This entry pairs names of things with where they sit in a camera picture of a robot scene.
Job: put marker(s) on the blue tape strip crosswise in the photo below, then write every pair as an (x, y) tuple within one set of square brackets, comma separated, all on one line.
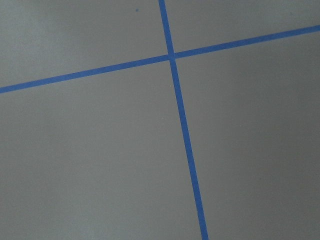
[(159, 59)]

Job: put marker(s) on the blue tape strip lengthwise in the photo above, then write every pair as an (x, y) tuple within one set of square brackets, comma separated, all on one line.
[(183, 121)]

